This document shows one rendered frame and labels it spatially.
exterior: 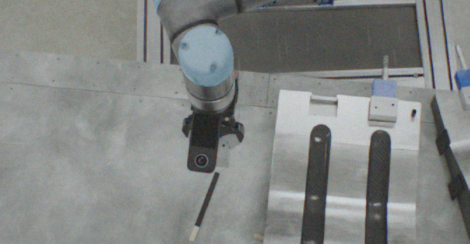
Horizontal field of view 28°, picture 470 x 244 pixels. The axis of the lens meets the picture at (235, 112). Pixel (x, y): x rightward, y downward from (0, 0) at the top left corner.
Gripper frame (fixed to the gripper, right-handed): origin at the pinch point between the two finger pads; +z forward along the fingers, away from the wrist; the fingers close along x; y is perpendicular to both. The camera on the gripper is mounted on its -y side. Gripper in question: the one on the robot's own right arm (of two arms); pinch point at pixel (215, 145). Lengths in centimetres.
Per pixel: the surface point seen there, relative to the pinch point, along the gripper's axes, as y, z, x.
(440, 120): 12.9, 10.7, -40.5
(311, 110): 11.7, 8.8, -16.3
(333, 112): 11.8, 8.7, -20.4
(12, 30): 63, 95, 73
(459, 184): 0.2, 9.4, -44.0
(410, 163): 2.4, 6.4, -34.7
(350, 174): -0.7, 6.6, -24.1
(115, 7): 74, 95, 43
